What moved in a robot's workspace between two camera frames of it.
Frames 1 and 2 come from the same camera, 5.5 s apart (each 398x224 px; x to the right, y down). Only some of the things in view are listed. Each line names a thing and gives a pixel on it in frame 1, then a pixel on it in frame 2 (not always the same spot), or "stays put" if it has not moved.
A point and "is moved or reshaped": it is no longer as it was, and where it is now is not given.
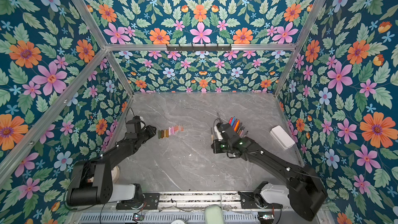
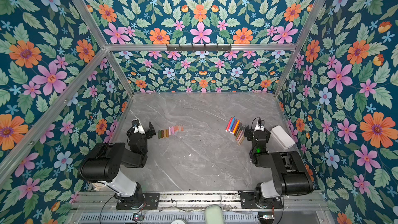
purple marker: x=235 y=123 stays put
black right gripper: x=214 y=146 to x=249 y=133
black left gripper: x=150 y=132 stays put
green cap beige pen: x=212 y=136 is moved or reshaped
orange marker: x=237 y=125 stays put
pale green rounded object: x=213 y=214 stays put
